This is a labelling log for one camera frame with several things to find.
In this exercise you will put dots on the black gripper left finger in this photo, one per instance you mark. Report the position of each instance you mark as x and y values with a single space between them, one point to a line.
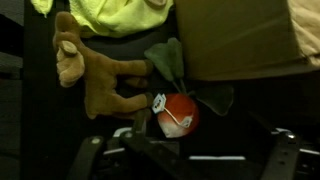
155 158

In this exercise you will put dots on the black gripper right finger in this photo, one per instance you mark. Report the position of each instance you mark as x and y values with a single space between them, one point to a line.
283 158

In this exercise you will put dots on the brown plush moose toy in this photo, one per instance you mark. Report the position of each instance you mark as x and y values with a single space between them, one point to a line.
100 73

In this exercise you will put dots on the yellow microfiber cloth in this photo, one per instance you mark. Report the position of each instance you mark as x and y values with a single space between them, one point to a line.
111 18

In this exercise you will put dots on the large cardboard box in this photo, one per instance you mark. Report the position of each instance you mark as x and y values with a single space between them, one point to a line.
248 39

